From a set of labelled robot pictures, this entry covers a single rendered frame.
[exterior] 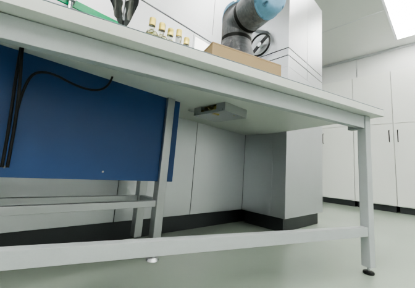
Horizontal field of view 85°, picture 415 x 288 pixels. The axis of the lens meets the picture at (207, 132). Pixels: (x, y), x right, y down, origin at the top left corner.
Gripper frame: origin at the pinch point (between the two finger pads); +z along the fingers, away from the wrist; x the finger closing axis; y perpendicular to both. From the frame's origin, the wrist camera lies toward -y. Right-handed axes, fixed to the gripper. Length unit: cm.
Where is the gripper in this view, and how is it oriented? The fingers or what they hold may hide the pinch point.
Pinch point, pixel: (123, 23)
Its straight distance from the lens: 89.2
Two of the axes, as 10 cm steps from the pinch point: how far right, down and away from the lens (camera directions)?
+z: -2.3, 7.9, 5.6
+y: 1.1, 6.0, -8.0
